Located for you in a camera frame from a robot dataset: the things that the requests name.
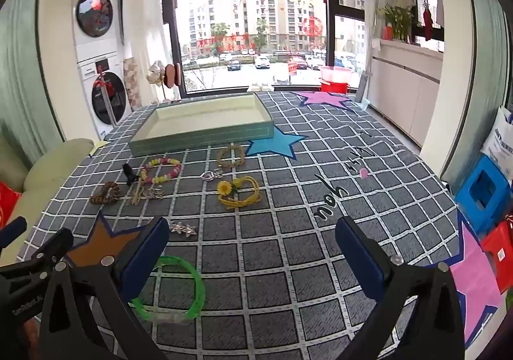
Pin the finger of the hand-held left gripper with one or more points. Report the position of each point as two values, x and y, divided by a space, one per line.
52 246
14 228

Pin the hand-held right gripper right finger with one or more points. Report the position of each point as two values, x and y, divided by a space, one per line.
360 256

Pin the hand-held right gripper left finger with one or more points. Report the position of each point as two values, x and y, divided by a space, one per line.
146 250

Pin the silver star hair clip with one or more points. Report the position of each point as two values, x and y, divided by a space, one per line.
182 228

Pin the beige hair clip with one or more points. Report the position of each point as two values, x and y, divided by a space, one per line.
139 188
132 196

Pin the small silver metal clip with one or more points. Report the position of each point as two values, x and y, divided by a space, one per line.
154 193

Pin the green plastic bangle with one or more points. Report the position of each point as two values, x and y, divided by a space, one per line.
200 292

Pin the black claw hair clip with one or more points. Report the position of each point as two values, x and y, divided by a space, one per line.
129 173

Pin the silver heart pendant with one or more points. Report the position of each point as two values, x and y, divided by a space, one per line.
207 175

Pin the white shallow tray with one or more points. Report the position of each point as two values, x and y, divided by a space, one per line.
208 113

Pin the red cushion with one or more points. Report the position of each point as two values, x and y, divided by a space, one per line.
8 203

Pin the cream sofa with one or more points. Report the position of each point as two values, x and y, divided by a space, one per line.
52 167

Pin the grey checked star tablecloth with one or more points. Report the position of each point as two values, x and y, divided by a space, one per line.
280 264

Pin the blue plastic stool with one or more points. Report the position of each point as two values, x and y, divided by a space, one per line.
471 201

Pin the red plastic stool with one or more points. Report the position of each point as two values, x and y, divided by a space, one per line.
499 256

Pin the white washing machine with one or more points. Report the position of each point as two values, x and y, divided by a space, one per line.
108 97

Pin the grey mesh board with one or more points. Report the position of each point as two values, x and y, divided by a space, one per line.
364 87

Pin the red bucket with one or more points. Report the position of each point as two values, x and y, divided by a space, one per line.
334 86

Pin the brown slipper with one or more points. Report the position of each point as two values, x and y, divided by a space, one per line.
171 75

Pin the white printed bag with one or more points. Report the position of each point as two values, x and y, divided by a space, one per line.
497 143

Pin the white cabinet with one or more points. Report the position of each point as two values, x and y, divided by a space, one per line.
408 83

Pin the pink basin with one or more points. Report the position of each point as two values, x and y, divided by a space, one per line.
336 73

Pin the white shoes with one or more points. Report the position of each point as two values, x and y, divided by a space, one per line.
260 86

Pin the red vase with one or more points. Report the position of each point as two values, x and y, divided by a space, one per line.
387 32

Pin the white curtain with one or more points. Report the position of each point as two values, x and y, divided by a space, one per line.
146 23

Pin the white dryer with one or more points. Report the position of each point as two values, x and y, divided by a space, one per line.
94 11

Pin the black framed window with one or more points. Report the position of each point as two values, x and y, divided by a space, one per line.
329 23

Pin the green potted plant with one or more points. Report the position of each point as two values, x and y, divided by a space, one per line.
398 19

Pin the red hanging ornament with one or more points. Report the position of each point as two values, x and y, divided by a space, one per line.
428 21

